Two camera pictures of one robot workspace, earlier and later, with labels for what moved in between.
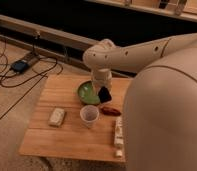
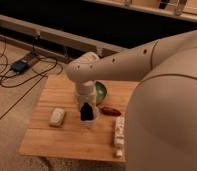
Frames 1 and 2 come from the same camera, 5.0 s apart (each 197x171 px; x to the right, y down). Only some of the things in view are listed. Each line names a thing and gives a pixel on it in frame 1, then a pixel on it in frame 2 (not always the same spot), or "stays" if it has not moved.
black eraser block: x=104 y=95 to x=86 y=112
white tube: x=119 y=136 stays
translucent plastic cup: x=89 y=114 stays
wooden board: x=76 y=121 stays
